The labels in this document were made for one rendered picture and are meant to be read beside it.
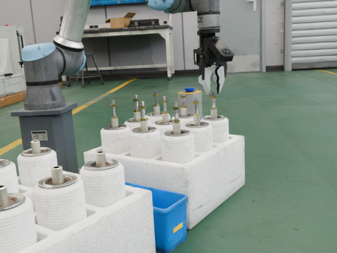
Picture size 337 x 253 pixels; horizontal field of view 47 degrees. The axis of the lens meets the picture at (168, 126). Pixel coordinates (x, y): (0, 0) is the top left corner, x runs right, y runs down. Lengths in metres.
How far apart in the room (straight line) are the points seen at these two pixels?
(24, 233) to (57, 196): 0.09
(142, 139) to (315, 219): 0.54
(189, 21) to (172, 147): 5.23
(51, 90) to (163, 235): 0.73
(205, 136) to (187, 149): 0.12
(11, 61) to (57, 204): 4.09
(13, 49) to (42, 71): 3.34
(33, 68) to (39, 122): 0.19
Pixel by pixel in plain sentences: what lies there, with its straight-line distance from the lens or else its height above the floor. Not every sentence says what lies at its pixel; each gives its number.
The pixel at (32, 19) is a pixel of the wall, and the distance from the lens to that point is 6.82.
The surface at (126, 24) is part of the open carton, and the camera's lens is 5.90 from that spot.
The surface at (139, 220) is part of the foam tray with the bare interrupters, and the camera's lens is 0.88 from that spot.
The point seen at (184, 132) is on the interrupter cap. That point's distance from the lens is 1.11.
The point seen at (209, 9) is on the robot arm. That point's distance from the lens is 1.27.
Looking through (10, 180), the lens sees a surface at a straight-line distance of 0.97.
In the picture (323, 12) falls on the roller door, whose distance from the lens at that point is 6.44.
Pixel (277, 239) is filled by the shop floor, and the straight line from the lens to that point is 1.07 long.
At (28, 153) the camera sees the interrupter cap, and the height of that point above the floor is 0.25.
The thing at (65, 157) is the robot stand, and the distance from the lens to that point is 1.48.
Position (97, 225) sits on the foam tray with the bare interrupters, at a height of 0.17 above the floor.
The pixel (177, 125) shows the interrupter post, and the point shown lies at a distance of 1.10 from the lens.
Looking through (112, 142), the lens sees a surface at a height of 0.21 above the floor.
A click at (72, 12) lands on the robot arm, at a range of 1.53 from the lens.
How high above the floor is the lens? 0.50
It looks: 12 degrees down
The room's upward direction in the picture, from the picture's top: 3 degrees counter-clockwise
